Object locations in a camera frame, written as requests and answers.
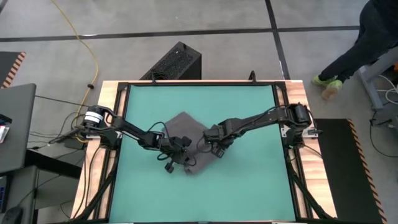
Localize grey desk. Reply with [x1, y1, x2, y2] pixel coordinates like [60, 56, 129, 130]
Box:
[0, 83, 37, 175]

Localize black power adapter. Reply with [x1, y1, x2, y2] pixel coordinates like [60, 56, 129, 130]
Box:
[63, 136, 85, 151]

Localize black table frame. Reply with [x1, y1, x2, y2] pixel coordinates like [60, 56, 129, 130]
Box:
[70, 80, 338, 224]

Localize black computer tower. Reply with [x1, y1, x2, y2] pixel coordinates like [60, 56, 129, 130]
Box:
[139, 41, 202, 81]

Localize teal table mat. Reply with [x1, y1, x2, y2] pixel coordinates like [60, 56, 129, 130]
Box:
[108, 84, 296, 222]

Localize black striped-edge floor mat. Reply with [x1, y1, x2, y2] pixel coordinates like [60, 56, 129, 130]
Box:
[0, 51, 27, 90]
[312, 118, 388, 224]

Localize person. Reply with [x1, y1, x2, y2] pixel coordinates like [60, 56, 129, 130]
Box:
[312, 0, 398, 101]

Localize white cables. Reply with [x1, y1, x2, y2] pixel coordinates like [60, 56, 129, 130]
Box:
[376, 74, 398, 105]

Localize keyboard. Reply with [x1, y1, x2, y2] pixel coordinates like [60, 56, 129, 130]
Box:
[0, 175, 9, 214]

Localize grey towel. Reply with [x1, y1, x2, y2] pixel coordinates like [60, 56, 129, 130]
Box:
[163, 111, 220, 175]

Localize black floor cable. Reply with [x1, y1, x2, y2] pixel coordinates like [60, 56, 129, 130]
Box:
[369, 110, 398, 158]

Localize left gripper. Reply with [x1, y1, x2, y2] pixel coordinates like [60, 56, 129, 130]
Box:
[157, 136, 193, 174]

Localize grey metal stand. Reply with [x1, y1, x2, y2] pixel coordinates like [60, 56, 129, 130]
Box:
[357, 46, 398, 128]

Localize black computer mouse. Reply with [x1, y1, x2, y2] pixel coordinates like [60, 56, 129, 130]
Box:
[1, 207, 24, 224]

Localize yellow cable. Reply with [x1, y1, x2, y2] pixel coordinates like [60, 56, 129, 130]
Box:
[50, 0, 100, 144]

